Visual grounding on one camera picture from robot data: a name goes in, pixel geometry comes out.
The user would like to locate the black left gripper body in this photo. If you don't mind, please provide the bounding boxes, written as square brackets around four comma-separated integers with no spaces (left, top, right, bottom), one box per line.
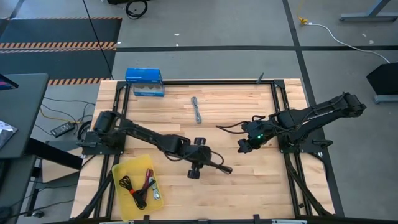
[183,144,198,170]

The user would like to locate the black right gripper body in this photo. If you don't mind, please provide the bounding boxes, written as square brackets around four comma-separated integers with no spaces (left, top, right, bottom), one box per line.
[248,120,275,147]

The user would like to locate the thick black cable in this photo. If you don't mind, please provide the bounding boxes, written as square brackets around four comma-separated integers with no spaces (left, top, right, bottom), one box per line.
[215,121,251,136]

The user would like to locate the grey braided cable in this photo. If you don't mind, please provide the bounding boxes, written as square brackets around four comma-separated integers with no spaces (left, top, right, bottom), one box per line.
[190,96,203,125]

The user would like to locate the light blue cable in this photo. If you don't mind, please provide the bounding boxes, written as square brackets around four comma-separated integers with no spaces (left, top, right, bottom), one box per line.
[148,176,162,201]

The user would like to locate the red braided cable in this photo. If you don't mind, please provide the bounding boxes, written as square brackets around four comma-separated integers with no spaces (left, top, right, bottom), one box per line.
[141,168,154,193]

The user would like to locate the thin black cable orange tie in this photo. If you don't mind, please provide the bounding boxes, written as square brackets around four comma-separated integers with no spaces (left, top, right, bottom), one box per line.
[119,175,157,210]

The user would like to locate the yellow plastic bin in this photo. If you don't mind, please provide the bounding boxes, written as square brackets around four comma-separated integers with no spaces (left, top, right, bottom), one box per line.
[111,154,165,222]

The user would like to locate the blue cardboard box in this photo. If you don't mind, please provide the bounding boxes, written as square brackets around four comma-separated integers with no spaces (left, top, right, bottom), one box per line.
[124,68,166,98]

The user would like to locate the black power adapter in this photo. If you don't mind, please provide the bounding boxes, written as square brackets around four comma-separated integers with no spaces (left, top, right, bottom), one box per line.
[50,121,76,138]

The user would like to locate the black box stand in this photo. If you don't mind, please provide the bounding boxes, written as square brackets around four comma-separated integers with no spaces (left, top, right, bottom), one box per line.
[366,62,398,105]

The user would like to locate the grey desk base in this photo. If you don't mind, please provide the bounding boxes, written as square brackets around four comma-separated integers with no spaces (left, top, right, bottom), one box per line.
[339,0,398,23]

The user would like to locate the dark grey desk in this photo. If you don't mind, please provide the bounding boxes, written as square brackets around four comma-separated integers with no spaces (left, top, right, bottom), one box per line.
[0,73,50,160]

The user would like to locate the black hazard-striped floor mat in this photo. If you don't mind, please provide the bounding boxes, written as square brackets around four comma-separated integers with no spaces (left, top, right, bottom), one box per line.
[0,16,123,86]

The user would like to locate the silver patterned sheet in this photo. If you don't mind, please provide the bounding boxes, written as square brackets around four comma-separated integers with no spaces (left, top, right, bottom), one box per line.
[0,119,19,151]

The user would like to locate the dark monitor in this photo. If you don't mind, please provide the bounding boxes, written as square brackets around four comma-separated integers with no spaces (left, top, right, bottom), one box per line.
[0,73,19,91]

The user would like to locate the black metal table frame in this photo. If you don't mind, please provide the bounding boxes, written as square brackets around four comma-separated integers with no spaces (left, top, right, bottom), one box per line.
[70,78,337,220]

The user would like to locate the yellow hanging cord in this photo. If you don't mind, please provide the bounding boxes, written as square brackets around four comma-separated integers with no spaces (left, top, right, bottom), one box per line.
[296,0,310,26]

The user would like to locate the white floor cable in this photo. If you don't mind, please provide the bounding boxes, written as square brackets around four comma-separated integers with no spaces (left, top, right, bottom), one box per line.
[306,22,391,65]

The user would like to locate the black floor cables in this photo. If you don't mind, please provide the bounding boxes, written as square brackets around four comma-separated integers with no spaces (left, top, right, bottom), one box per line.
[33,95,96,142]

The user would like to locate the black hanging cable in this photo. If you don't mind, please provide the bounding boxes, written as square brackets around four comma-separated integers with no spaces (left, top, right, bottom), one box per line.
[81,0,114,80]

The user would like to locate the black coiled cable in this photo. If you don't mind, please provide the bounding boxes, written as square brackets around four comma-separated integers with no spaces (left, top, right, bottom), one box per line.
[125,0,149,21]

